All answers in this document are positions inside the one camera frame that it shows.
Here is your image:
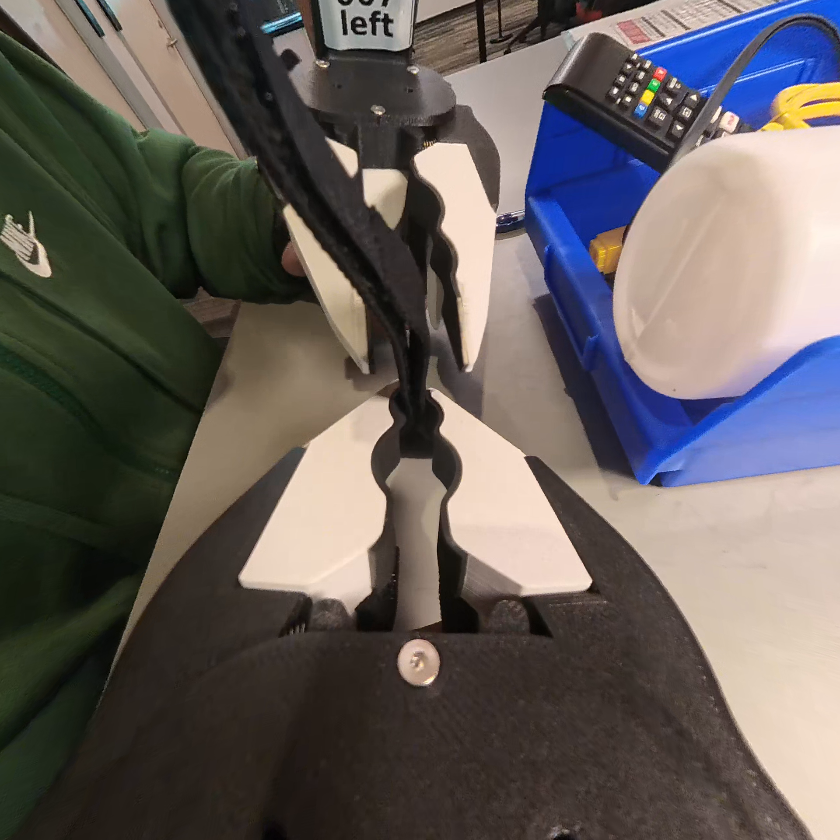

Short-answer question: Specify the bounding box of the black strap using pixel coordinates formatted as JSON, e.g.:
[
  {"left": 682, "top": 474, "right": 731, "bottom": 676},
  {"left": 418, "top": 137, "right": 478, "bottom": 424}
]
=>
[{"left": 167, "top": 0, "right": 442, "bottom": 457}]

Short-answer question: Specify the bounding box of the person's green jacket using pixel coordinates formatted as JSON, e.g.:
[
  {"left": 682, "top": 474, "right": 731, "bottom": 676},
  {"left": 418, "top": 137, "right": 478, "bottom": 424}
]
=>
[{"left": 0, "top": 31, "right": 227, "bottom": 821}]

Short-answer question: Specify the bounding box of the yellow block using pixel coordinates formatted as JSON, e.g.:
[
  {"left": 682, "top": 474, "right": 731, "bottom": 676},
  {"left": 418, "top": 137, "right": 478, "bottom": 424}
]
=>
[{"left": 588, "top": 226, "right": 629, "bottom": 272}]

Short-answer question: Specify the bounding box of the person's left forearm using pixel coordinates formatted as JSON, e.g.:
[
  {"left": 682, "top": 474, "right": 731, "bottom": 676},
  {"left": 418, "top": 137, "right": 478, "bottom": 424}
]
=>
[{"left": 177, "top": 146, "right": 317, "bottom": 306}]

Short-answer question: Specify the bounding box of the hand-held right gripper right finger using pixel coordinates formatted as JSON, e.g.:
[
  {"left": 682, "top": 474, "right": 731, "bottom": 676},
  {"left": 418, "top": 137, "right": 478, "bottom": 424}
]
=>
[{"left": 430, "top": 387, "right": 593, "bottom": 634}]

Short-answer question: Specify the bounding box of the yellow ethernet cable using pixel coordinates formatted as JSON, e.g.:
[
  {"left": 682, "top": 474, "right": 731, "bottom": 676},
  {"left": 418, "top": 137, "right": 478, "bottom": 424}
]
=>
[{"left": 760, "top": 82, "right": 840, "bottom": 133}]

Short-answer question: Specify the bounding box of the black remote control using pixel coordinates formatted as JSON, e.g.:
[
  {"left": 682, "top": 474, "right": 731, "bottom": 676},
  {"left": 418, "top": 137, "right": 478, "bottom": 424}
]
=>
[{"left": 542, "top": 31, "right": 754, "bottom": 173}]

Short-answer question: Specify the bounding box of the white plastic bottle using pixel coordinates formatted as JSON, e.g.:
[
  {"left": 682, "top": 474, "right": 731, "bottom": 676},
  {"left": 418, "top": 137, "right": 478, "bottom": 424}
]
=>
[{"left": 610, "top": 125, "right": 840, "bottom": 403}]

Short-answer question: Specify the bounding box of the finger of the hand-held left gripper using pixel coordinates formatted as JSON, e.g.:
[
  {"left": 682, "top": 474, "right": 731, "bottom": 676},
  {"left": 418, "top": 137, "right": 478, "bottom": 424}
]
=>
[
  {"left": 282, "top": 138, "right": 408, "bottom": 376},
  {"left": 407, "top": 143, "right": 497, "bottom": 374}
]

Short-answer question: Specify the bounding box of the white printed paper sheet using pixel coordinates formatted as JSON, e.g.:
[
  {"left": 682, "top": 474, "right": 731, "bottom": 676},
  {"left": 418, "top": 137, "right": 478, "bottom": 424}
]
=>
[{"left": 616, "top": 0, "right": 782, "bottom": 48}]

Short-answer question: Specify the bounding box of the black cable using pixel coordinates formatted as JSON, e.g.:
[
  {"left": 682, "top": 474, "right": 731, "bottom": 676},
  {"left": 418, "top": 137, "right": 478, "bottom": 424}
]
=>
[{"left": 668, "top": 13, "right": 840, "bottom": 168}]

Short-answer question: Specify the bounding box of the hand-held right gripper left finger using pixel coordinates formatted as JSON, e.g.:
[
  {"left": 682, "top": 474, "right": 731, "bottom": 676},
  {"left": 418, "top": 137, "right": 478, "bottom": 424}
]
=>
[{"left": 238, "top": 387, "right": 403, "bottom": 632}]

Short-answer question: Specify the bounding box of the blue plastic bin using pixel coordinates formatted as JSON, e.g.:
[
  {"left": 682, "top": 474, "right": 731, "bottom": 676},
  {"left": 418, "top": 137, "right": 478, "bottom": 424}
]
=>
[{"left": 524, "top": 0, "right": 840, "bottom": 488}]

